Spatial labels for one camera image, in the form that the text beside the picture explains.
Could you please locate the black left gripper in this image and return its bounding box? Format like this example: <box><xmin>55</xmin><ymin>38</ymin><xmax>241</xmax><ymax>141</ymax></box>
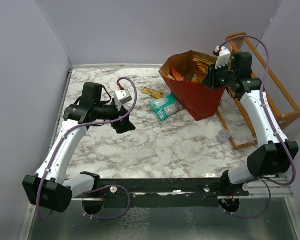
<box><xmin>94</xmin><ymin>99</ymin><xmax>136</xmax><ymax>133</ymax></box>

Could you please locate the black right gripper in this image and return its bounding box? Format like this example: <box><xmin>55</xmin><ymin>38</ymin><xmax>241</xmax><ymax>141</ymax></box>
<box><xmin>203</xmin><ymin>61</ymin><xmax>237</xmax><ymax>90</ymax></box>

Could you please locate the yellow Kettle honey dijon bag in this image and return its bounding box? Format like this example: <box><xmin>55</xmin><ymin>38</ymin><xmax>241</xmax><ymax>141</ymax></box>
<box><xmin>191</xmin><ymin>54</ymin><xmax>216</xmax><ymax>83</ymax></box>

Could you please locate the teal Fox's mint candy bag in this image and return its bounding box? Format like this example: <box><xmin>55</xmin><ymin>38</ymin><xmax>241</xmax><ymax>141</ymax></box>
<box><xmin>149</xmin><ymin>92</ymin><xmax>185</xmax><ymax>121</ymax></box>

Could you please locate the orange Fox's fruits candy bag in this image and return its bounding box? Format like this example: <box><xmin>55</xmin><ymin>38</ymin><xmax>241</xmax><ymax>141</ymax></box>
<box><xmin>165</xmin><ymin>74</ymin><xmax>176</xmax><ymax>81</ymax></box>

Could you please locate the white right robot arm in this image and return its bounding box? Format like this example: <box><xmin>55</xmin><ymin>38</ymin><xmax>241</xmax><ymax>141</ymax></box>
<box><xmin>203</xmin><ymin>47</ymin><xmax>299</xmax><ymax>196</ymax></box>

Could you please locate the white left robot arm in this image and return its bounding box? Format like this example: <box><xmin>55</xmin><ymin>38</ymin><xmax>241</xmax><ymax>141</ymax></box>
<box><xmin>22</xmin><ymin>82</ymin><xmax>137</xmax><ymax>213</ymax></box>

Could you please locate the red brown paper bag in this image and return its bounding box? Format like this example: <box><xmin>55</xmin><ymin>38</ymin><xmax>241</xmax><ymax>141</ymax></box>
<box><xmin>159</xmin><ymin>50</ymin><xmax>225</xmax><ymax>121</ymax></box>

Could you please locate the yellow M&M's packet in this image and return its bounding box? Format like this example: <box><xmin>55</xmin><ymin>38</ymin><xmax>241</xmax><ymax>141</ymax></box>
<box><xmin>141</xmin><ymin>86</ymin><xmax>163</xmax><ymax>99</ymax></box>

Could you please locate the small purple lidded cup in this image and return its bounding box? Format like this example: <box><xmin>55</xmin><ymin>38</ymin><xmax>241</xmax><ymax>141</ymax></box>
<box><xmin>216</xmin><ymin>129</ymin><xmax>231</xmax><ymax>144</ymax></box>

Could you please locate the orange wooden rack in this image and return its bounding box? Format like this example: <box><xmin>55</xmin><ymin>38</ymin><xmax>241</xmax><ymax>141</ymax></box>
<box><xmin>217</xmin><ymin>32</ymin><xmax>300</xmax><ymax>150</ymax></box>

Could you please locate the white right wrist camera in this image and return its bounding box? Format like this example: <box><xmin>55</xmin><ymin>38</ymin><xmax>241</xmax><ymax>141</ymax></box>
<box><xmin>213</xmin><ymin>46</ymin><xmax>231</xmax><ymax>70</ymax></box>

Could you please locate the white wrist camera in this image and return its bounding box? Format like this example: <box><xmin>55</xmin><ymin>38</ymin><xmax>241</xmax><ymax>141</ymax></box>
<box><xmin>213</xmin><ymin>46</ymin><xmax>231</xmax><ymax>70</ymax></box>
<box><xmin>114</xmin><ymin>89</ymin><xmax>132</xmax><ymax>111</ymax></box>

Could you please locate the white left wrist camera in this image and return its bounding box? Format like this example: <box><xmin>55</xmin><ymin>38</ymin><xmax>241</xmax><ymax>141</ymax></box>
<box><xmin>114</xmin><ymin>89</ymin><xmax>132</xmax><ymax>111</ymax></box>

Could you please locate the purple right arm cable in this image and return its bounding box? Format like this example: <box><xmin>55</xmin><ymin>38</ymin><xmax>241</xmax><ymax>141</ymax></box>
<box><xmin>218</xmin><ymin>36</ymin><xmax>297</xmax><ymax>220</ymax></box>

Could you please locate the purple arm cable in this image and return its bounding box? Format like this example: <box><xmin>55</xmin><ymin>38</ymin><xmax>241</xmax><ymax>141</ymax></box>
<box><xmin>218</xmin><ymin>36</ymin><xmax>297</xmax><ymax>220</ymax></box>
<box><xmin>35</xmin><ymin>76</ymin><xmax>138</xmax><ymax>221</ymax></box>

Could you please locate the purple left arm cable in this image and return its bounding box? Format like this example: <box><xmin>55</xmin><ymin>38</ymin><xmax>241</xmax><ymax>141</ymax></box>
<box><xmin>35</xmin><ymin>76</ymin><xmax>138</xmax><ymax>221</ymax></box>

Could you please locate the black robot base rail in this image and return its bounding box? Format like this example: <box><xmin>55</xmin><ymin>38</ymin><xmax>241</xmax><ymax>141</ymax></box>
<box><xmin>79</xmin><ymin>171</ymin><xmax>249</xmax><ymax>209</ymax></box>

